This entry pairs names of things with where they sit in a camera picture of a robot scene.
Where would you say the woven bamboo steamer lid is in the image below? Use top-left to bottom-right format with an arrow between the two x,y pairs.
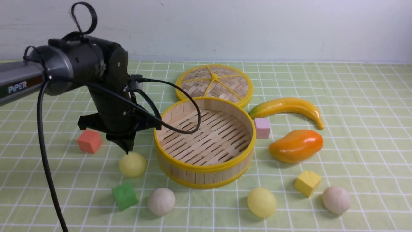
175,64 -> 253,108

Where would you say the yellow toy banana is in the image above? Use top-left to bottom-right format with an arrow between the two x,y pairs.
249,97 -> 325,130

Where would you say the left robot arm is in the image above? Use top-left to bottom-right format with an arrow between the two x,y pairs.
0,37 -> 162,153

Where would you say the orange toy mango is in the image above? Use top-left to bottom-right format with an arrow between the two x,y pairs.
269,130 -> 324,164

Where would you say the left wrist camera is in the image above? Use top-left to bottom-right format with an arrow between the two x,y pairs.
127,74 -> 143,91

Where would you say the red cube block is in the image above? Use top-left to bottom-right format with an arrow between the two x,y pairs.
77,129 -> 102,154

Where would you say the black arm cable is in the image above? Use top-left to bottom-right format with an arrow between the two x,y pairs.
23,2 -> 201,232

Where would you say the yellow bun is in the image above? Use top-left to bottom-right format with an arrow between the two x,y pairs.
119,152 -> 148,177
247,188 -> 277,218

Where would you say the white bun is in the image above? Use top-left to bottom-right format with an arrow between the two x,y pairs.
321,186 -> 352,215
147,188 -> 176,216

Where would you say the green checked tablecloth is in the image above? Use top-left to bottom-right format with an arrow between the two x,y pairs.
0,60 -> 412,232

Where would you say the green cube block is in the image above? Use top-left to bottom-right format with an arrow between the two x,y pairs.
111,182 -> 138,211

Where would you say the pink cube block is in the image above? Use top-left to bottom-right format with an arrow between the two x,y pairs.
254,118 -> 271,139

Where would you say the yellow cube block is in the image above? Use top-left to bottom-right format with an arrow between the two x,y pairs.
294,171 -> 321,198

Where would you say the bamboo steamer tray yellow rim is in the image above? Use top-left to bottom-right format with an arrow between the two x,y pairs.
154,97 -> 256,189

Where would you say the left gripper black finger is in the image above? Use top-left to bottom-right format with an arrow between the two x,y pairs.
106,132 -> 136,154

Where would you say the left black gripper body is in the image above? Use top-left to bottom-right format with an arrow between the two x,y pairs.
77,87 -> 162,142

